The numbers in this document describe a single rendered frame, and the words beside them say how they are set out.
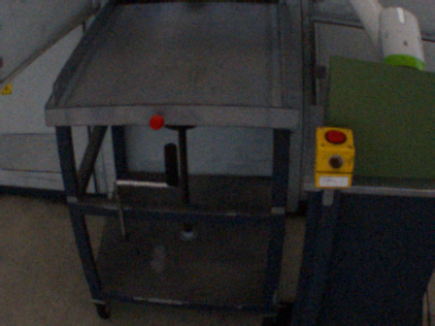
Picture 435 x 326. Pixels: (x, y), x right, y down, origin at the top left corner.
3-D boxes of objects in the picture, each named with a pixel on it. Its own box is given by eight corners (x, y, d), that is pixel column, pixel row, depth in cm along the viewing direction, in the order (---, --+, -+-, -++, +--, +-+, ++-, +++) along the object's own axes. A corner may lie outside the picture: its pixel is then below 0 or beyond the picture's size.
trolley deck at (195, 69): (299, 130, 161) (299, 107, 158) (46, 126, 166) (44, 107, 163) (289, 19, 216) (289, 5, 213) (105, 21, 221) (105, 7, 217)
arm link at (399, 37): (422, 87, 163) (414, 28, 167) (429, 68, 148) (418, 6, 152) (383, 82, 165) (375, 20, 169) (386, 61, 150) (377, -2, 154)
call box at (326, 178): (350, 190, 141) (354, 148, 135) (315, 190, 142) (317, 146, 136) (348, 167, 148) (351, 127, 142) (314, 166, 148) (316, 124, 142)
